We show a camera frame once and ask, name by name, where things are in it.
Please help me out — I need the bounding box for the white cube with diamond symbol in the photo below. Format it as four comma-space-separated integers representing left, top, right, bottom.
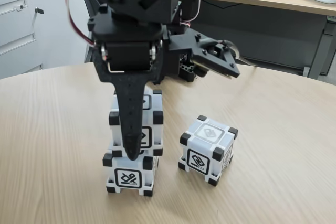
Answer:
109, 89, 165, 156

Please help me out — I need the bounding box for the white cube with chain-link symbol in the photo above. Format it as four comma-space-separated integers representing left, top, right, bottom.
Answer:
178, 115, 239, 187

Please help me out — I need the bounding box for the white cube with crossed symbol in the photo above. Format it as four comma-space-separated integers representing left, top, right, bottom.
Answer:
102, 150, 160, 198

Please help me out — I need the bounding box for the white drawer cabinet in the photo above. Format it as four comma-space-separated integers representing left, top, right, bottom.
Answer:
0, 0, 92, 80

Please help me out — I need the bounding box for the grey camera cable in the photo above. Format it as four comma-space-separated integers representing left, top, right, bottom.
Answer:
222, 39, 260, 69

